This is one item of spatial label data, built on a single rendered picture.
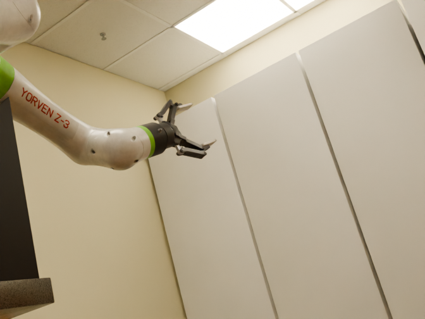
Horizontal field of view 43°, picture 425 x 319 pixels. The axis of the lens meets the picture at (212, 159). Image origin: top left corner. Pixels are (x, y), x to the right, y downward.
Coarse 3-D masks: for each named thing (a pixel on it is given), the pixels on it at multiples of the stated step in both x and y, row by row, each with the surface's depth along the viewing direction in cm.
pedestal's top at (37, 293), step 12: (0, 288) 76; (12, 288) 78; (24, 288) 80; (36, 288) 82; (48, 288) 83; (0, 300) 76; (12, 300) 77; (24, 300) 79; (36, 300) 81; (48, 300) 83; (0, 312) 78; (12, 312) 81; (24, 312) 85
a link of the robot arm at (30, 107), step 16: (16, 80) 122; (16, 96) 123; (32, 96) 127; (16, 112) 126; (32, 112) 128; (48, 112) 131; (64, 112) 137; (32, 128) 132; (48, 128) 133; (64, 128) 136; (80, 128) 140; (96, 128) 143; (64, 144) 139; (80, 144) 140; (80, 160) 144
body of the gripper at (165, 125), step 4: (160, 124) 151; (164, 124) 152; (168, 124) 156; (164, 128) 150; (168, 128) 151; (176, 128) 158; (168, 132) 150; (172, 132) 151; (180, 132) 158; (168, 136) 150; (172, 136) 151; (168, 140) 150; (172, 140) 152; (176, 140) 155; (180, 140) 156; (168, 144) 151; (172, 144) 153; (176, 144) 154
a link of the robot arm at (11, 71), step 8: (0, 56) 121; (0, 64) 119; (8, 64) 122; (0, 72) 118; (8, 72) 121; (0, 80) 119; (8, 80) 120; (0, 88) 119; (8, 88) 121; (0, 96) 120
